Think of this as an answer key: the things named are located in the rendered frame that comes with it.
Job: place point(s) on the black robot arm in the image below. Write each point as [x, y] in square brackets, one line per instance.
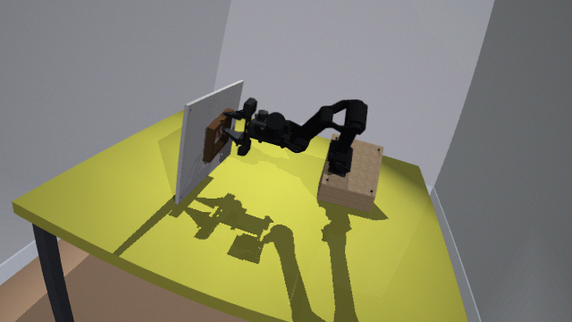
[295, 137]

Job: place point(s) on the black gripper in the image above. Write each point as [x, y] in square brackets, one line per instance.
[253, 129]

